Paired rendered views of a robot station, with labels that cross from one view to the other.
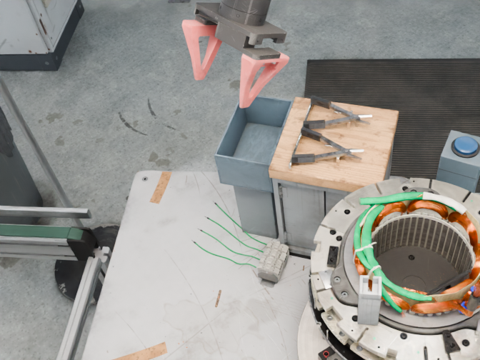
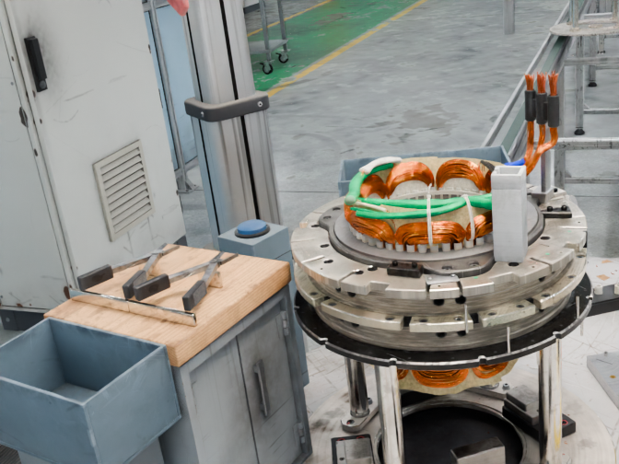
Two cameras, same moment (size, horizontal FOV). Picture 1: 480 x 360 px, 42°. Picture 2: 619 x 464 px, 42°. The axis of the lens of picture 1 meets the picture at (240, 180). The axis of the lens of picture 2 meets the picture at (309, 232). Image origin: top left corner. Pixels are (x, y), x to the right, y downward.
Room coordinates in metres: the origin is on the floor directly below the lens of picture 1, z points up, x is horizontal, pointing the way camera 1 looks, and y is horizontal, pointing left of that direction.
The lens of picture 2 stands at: (0.47, 0.59, 1.44)
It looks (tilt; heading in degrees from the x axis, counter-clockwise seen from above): 22 degrees down; 279
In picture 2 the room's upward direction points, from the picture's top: 7 degrees counter-clockwise
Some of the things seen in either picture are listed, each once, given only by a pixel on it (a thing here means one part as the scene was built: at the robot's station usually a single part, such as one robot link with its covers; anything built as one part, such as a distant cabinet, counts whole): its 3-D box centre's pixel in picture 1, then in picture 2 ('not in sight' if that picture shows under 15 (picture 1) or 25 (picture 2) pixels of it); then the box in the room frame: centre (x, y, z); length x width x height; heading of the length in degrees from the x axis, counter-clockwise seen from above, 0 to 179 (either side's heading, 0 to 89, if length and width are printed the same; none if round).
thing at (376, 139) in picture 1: (335, 143); (171, 296); (0.75, -0.18, 1.05); 0.20 x 0.19 x 0.02; 64
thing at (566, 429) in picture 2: not in sight; (538, 418); (0.35, -0.27, 0.81); 0.08 x 0.05 x 0.01; 124
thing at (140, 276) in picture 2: (313, 124); (134, 284); (0.78, -0.15, 1.09); 0.04 x 0.01 x 0.02; 80
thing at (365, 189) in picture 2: (428, 208); (370, 194); (0.53, -0.27, 1.12); 0.06 x 0.02 x 0.04; 70
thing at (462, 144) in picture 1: (466, 145); (251, 226); (0.70, -0.41, 1.04); 0.04 x 0.04 x 0.01
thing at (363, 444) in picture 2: not in sight; (354, 453); (0.57, -0.19, 0.83); 0.05 x 0.04 x 0.02; 98
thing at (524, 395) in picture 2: not in sight; (531, 402); (0.35, -0.28, 0.83); 0.05 x 0.04 x 0.02; 124
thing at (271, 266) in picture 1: (273, 261); not in sight; (0.68, -0.04, 0.80); 0.10 x 0.05 x 0.04; 149
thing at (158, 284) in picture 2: (311, 133); (152, 286); (0.76, -0.14, 1.09); 0.04 x 0.01 x 0.02; 49
